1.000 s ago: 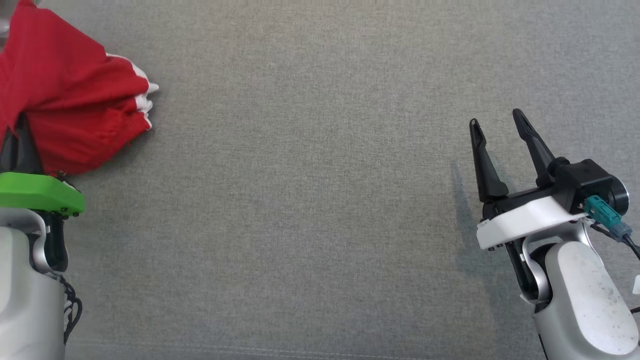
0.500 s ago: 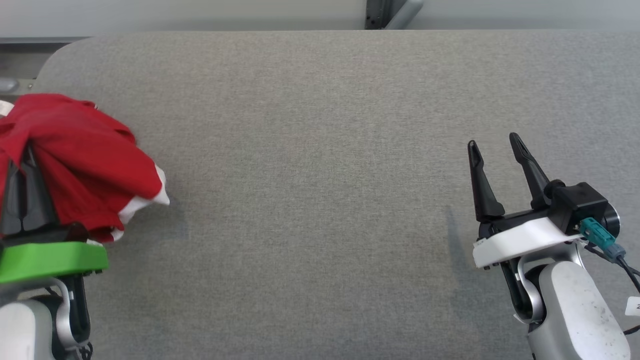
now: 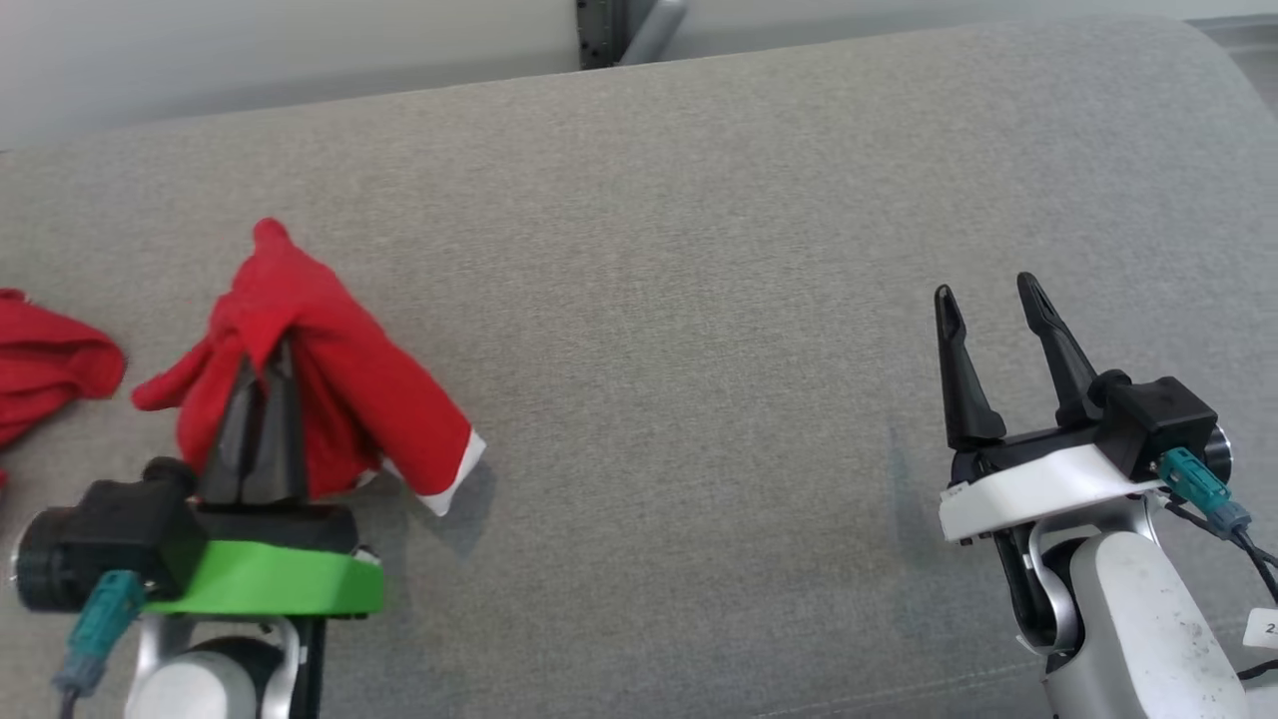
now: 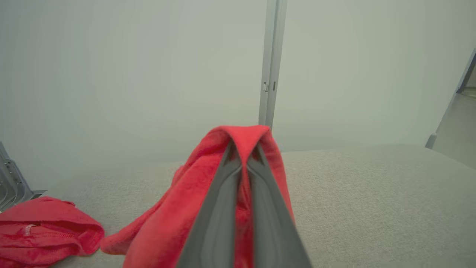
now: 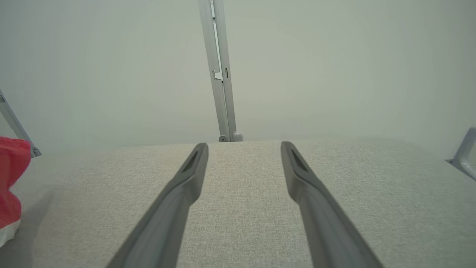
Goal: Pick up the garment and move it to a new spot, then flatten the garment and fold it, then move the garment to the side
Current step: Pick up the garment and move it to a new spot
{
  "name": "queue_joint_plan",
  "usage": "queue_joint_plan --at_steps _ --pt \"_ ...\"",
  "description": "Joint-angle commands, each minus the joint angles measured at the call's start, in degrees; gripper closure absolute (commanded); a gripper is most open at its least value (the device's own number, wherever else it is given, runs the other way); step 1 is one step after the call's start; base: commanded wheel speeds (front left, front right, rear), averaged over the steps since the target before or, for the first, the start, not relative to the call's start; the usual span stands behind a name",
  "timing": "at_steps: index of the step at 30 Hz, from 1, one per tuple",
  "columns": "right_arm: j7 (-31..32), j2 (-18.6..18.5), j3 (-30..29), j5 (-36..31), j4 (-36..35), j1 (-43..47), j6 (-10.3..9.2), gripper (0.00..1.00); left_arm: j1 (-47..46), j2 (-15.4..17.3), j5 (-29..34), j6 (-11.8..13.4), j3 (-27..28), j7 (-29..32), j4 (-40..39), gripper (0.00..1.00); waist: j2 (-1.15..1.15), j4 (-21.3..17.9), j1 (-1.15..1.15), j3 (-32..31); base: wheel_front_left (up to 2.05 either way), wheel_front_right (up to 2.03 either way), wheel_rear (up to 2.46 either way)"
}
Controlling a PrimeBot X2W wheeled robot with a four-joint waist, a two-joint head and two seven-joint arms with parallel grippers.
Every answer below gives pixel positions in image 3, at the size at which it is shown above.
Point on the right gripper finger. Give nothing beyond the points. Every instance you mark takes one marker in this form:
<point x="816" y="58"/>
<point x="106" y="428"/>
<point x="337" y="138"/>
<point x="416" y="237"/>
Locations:
<point x="1060" y="350"/>
<point x="963" y="379"/>

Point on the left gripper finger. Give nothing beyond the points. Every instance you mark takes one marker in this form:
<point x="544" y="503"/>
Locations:
<point x="232" y="449"/>
<point x="282" y="439"/>

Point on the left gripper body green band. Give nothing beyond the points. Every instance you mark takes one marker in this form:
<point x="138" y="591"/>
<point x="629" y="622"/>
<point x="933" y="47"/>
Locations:
<point x="270" y="584"/>

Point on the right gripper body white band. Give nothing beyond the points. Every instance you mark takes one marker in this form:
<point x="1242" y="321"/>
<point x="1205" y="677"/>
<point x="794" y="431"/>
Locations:
<point x="1038" y="489"/>

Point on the red shorts white trim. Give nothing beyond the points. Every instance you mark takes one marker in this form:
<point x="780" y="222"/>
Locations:
<point x="339" y="379"/>

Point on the red basketball jersey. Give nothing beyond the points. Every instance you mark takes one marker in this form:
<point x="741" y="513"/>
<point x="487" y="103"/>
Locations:
<point x="50" y="364"/>

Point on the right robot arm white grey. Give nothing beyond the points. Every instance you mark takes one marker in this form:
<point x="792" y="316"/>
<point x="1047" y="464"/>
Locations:
<point x="1148" y="619"/>

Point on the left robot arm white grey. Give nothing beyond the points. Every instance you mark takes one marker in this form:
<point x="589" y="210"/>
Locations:
<point x="210" y="679"/>

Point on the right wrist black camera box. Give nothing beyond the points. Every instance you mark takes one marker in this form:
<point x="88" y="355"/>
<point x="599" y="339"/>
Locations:
<point x="1163" y="419"/>

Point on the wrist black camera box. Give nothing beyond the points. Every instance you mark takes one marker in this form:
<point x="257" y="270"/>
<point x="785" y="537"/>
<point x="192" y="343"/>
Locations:
<point x="1163" y="419"/>
<point x="110" y="534"/>

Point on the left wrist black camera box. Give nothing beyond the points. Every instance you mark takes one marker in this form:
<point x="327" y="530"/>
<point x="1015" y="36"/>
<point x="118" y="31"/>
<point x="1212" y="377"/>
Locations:
<point x="110" y="534"/>

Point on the black perforated metal post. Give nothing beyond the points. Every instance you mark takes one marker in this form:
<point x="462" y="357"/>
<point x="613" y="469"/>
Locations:
<point x="599" y="30"/>

